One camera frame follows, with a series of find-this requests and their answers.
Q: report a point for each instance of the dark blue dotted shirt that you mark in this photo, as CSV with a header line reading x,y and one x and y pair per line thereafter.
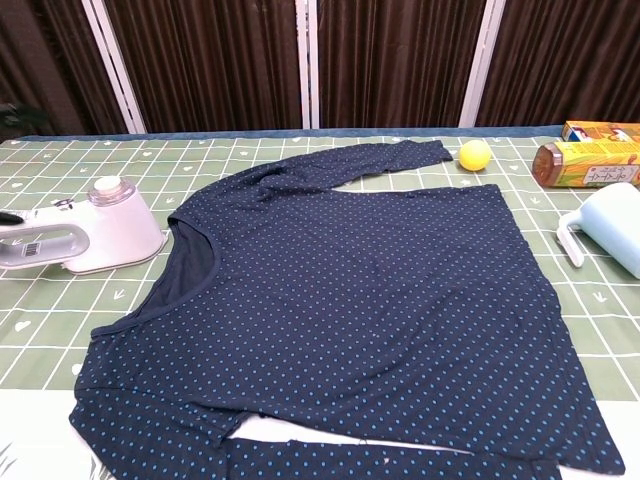
x,y
350,300

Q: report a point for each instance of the dark brown pleated curtain panel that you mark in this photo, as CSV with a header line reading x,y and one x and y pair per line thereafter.
x,y
45,60
565,60
395,60
210,65

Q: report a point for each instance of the light blue plastic mug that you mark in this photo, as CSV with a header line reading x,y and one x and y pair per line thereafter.
x,y
612,220

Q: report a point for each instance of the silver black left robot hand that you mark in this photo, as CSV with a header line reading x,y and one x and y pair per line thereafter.
x,y
10,218

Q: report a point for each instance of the white handheld steam iron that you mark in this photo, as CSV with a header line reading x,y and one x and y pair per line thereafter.
x,y
115,235

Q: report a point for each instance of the orange snack carton box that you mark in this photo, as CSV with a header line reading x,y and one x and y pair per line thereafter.
x,y
595,131

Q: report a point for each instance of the green grid pattern tablecloth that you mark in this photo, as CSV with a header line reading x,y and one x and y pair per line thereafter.
x,y
75,160

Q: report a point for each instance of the yellow ball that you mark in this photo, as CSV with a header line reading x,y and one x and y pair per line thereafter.
x,y
475,156

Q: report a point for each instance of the white screen frame post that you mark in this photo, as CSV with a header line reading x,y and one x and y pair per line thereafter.
x,y
482,65
116,70
309,65

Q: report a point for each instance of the brown tea bottle yellow label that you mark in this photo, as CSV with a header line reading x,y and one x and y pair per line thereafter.
x,y
585,167

